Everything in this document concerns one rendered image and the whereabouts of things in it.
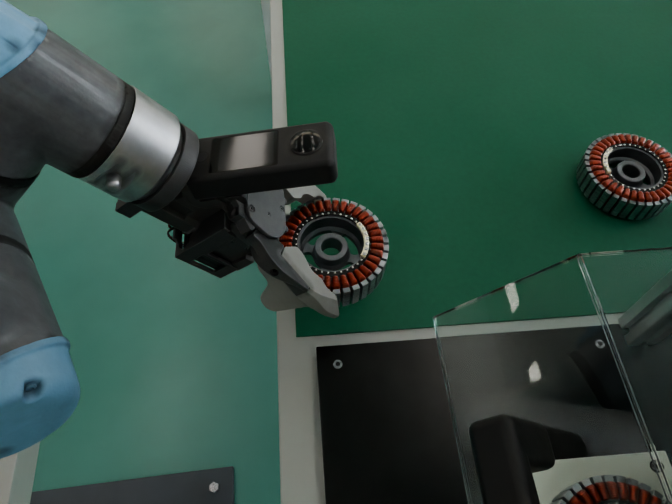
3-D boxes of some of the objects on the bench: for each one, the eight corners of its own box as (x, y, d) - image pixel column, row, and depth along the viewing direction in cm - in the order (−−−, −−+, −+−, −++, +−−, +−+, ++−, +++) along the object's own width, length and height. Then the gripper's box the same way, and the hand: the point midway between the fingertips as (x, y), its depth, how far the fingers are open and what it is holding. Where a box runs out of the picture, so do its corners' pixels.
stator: (668, 162, 67) (684, 142, 64) (669, 232, 62) (687, 213, 59) (578, 142, 69) (589, 121, 66) (571, 208, 64) (583, 189, 60)
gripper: (128, 110, 47) (281, 209, 62) (97, 293, 37) (288, 360, 52) (192, 56, 43) (340, 176, 57) (177, 245, 33) (359, 333, 48)
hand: (335, 252), depth 53 cm, fingers closed on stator, 13 cm apart
